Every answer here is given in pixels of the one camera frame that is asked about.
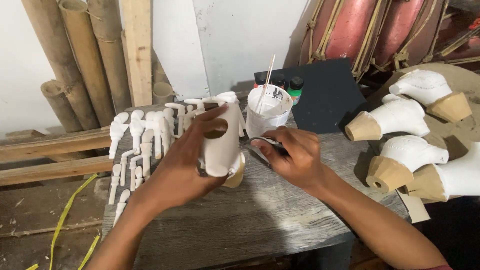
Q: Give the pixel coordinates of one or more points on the red paint bottle black cap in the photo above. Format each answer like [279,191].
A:
[260,79]

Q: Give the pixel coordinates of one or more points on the long yellow strip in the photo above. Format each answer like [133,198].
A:
[65,213]

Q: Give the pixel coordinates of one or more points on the short thick bamboo piece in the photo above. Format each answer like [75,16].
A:
[62,107]

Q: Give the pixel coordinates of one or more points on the orange paint bottle black cap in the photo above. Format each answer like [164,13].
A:
[278,79]

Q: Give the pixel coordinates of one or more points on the short yellow strip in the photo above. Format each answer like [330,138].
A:
[89,252]

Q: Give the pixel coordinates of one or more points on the small bamboo stub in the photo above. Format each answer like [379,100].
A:
[162,93]

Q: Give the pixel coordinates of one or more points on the long bamboo pole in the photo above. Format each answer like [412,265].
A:
[88,60]
[110,48]
[56,56]

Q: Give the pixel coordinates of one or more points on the black board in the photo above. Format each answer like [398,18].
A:
[330,93]

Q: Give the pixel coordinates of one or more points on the green paint bottle black cap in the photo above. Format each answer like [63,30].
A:
[295,90]

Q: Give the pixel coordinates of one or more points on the beige cardboard piece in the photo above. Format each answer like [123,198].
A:
[414,208]

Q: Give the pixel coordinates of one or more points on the thin wooden stick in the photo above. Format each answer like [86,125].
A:
[267,80]

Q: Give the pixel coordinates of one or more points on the person's right hand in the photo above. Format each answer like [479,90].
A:
[300,157]

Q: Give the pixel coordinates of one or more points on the grey sandpaper piece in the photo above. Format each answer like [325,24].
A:
[252,150]

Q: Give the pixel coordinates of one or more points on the person's right fingers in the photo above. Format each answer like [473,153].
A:
[275,142]

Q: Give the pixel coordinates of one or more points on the group of small white wooden parts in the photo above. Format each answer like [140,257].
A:
[137,129]

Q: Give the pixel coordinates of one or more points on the pale wooden plank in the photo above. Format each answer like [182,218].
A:
[138,52]

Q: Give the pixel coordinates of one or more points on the round wooden board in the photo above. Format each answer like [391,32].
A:
[463,77]

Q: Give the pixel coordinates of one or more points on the white paint cup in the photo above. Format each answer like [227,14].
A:
[268,116]

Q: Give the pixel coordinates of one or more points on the white wooden bird with hole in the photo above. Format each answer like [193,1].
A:
[225,150]

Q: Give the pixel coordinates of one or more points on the person's left hand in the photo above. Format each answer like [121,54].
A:
[176,165]

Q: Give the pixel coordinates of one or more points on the brown wooden beam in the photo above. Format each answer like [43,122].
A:
[56,170]
[56,144]

